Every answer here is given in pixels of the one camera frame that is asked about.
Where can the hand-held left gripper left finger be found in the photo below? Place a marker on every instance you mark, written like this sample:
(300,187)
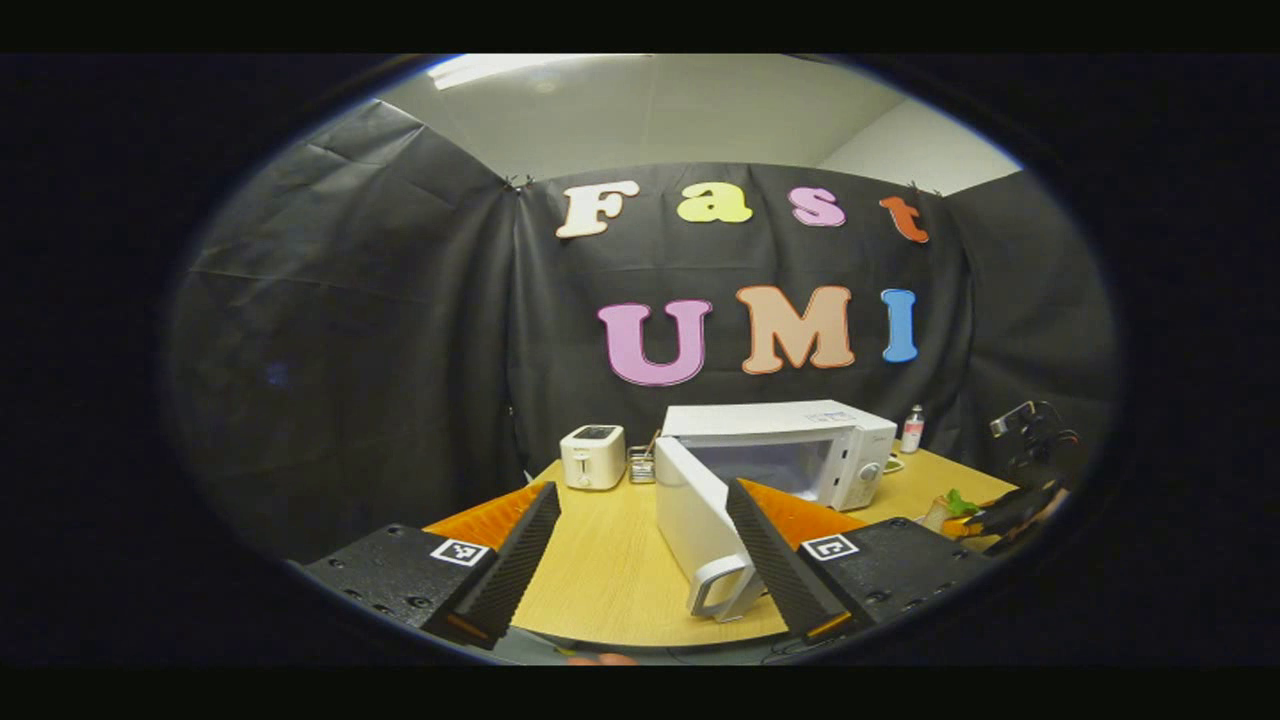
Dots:
(515,575)

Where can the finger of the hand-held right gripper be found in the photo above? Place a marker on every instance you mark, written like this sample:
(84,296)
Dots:
(1010,512)

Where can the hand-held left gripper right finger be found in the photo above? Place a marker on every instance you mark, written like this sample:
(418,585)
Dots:
(775,560)

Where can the lettuce sandwich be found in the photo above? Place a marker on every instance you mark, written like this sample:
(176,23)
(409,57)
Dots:
(958,503)

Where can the white microwave oven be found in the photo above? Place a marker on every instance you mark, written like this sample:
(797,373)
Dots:
(780,420)

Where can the white divided dish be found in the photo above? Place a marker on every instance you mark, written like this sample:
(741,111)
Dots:
(893,465)

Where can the small pink label bottle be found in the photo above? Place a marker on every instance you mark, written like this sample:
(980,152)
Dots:
(912,432)

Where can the white toaster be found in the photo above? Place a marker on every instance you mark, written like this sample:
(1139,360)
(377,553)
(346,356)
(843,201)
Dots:
(593,460)

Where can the metal mesh utensil holder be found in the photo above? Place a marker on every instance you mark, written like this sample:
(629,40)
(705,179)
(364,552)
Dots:
(640,468)

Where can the wooden stick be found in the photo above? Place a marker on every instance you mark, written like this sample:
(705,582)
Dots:
(653,442)

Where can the black backdrop cloth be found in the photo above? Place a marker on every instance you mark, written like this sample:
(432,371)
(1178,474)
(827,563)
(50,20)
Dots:
(350,350)

